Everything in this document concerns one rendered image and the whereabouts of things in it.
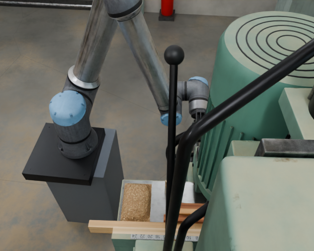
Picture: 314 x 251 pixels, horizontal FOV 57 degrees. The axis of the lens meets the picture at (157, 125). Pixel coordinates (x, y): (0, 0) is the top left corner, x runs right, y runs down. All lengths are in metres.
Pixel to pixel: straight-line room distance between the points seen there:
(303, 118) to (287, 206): 0.09
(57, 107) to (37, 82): 1.63
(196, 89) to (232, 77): 0.95
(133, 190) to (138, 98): 1.68
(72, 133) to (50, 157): 0.20
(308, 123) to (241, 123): 0.12
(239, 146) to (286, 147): 0.13
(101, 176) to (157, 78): 0.55
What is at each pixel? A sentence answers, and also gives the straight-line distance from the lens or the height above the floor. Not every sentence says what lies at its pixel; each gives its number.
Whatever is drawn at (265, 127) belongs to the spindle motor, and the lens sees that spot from 0.38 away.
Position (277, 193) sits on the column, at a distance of 0.23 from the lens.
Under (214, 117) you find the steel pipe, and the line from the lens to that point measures 0.19.
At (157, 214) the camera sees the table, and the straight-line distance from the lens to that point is 0.88.
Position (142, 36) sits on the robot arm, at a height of 1.19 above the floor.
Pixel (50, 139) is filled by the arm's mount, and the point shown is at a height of 0.61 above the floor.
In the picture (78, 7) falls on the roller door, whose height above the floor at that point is 0.03.
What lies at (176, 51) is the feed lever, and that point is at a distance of 0.49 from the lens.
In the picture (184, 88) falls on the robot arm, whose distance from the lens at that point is 1.31.
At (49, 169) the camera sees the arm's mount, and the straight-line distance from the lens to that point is 1.40.
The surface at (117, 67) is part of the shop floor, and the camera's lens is 2.85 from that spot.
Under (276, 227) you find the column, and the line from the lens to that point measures 0.21.
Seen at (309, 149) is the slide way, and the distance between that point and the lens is 0.26.
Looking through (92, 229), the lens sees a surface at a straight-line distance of 0.86.
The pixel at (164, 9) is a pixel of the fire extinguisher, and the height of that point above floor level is 0.13.
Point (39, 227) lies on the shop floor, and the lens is 1.97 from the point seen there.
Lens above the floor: 1.70
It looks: 48 degrees down
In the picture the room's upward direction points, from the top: straight up
